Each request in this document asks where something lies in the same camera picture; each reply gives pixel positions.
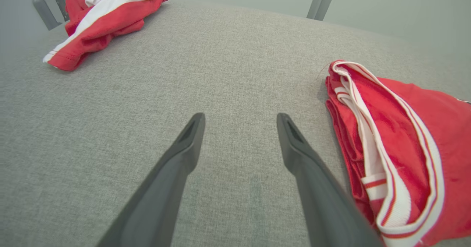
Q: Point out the red white basketball jersey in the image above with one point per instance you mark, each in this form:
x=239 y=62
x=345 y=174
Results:
x=404 y=147

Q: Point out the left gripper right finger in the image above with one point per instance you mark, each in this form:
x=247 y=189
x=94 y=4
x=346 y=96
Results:
x=320 y=195

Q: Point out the red shorts white stripes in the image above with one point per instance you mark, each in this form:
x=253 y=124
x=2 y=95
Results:
x=106 y=22

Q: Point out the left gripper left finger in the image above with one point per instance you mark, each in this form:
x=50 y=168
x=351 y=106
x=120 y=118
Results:
x=162 y=195

